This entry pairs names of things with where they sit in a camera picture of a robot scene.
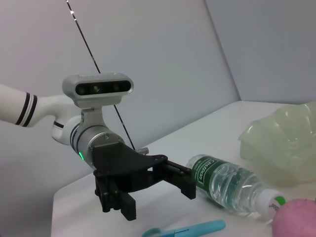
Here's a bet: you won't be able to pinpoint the clear water bottle green label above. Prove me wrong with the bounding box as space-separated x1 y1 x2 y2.
185 154 287 220

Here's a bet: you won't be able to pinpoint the pale green glass fruit plate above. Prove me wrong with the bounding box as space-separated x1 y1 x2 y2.
238 100 316 191

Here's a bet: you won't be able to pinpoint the left gripper cable with plug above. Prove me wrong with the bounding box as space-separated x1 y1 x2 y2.
134 146 149 156

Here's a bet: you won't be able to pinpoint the pink toy peach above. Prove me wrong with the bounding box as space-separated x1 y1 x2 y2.
271 198 316 237

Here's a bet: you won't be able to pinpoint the blue scissors with cover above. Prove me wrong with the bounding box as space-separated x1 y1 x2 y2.
142 219 227 237

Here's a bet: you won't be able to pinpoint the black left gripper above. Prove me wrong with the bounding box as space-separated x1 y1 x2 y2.
90 142 198 221

